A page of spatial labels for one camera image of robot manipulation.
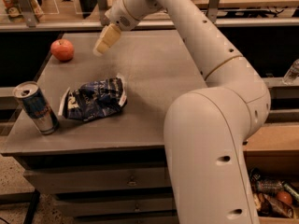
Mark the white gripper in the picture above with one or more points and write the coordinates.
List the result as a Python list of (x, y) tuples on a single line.
[(120, 15)]

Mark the red apple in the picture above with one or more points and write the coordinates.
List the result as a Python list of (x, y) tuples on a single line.
[(62, 50)]

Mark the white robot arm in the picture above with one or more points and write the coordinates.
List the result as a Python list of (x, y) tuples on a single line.
[(204, 130)]

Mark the crumpled blue chip bag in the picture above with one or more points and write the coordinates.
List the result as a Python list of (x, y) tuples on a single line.
[(95, 100)]

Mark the blue Red Bull can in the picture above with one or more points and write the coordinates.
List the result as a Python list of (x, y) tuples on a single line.
[(33, 102)]

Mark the colourful box on shelf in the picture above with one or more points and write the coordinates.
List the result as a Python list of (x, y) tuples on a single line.
[(11, 10)]

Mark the clear plastic bottle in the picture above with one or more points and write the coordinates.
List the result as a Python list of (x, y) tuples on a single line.
[(292, 73)]

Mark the cardboard box of snacks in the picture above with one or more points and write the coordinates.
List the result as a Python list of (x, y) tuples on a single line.
[(265, 188)]

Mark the orange fruit in box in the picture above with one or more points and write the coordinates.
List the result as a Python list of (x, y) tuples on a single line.
[(285, 197)]

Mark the metal railing frame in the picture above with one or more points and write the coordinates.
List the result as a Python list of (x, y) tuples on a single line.
[(68, 15)]

